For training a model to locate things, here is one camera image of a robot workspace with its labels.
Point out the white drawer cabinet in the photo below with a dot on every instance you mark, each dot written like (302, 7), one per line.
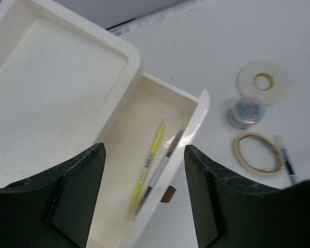
(63, 81)

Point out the grey white pen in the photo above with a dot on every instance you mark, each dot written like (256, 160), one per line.
(159, 170)

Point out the beige masking tape roll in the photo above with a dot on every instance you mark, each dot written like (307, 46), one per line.
(257, 154)

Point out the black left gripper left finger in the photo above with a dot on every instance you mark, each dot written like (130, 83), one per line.
(53, 208)

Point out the clear jar of paper clips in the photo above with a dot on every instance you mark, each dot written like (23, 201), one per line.
(246, 112)

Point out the yellow highlighter pen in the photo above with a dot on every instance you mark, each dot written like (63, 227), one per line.
(147, 165)

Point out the blue gel pen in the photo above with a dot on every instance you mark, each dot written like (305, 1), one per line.
(280, 143)

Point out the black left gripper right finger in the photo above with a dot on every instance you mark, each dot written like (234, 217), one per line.
(230, 210)

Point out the wide white foam tape roll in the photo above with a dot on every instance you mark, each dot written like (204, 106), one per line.
(264, 80)

